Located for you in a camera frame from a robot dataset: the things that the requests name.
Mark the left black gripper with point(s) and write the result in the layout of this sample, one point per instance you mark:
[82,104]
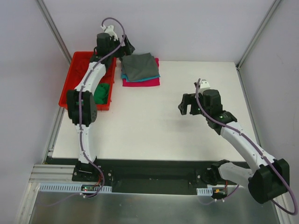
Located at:
[127,48]

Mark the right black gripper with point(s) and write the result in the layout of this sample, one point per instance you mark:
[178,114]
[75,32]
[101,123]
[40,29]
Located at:
[191,106]

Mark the grey t shirt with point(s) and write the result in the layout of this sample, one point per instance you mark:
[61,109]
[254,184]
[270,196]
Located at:
[139,66]

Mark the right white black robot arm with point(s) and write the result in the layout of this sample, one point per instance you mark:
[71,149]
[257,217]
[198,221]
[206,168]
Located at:
[266,178]

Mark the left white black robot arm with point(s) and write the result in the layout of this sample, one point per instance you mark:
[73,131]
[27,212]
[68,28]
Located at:
[81,106]

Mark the folded teal t shirt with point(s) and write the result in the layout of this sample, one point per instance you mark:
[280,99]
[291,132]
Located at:
[124,76]

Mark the folded magenta t shirt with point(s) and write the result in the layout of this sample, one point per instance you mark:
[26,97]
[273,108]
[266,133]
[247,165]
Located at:
[150,83]

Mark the red t shirt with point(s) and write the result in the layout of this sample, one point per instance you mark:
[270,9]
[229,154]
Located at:
[81,66]

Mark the red plastic bin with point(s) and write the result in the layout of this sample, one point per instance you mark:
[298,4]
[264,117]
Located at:
[71,82]

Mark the green t shirt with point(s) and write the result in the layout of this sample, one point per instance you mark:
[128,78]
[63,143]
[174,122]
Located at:
[101,93]

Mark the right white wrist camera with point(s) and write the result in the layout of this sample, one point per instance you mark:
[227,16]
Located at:
[202,85]

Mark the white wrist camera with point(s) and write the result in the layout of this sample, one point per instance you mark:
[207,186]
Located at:
[110,30]
[202,85]

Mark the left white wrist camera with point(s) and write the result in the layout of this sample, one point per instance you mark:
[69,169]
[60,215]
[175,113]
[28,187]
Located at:
[110,30]

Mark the right aluminium rail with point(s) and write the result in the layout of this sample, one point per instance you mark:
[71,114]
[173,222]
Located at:
[250,106]

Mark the aluminium rail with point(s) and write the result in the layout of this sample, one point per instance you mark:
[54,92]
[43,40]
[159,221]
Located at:
[250,106]
[53,135]

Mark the right white cable duct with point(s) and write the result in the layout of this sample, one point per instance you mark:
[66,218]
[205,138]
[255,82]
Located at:
[204,191]

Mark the white cable duct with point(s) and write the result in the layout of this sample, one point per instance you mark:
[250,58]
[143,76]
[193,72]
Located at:
[204,191]
[73,188]

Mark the left aluminium frame post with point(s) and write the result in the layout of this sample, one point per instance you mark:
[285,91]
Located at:
[51,24]

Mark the aluminium frame post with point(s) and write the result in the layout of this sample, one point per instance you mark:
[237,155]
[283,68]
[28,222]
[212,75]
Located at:
[51,24]
[270,13]

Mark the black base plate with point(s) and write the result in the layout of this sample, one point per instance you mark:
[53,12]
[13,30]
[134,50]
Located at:
[148,176]

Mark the left aluminium rail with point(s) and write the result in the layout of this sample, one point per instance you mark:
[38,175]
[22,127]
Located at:
[53,135]

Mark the right aluminium frame post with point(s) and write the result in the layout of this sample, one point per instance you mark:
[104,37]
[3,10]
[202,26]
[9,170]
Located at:
[270,13]

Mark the left white cable duct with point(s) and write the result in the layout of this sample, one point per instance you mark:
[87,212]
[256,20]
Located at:
[73,188]

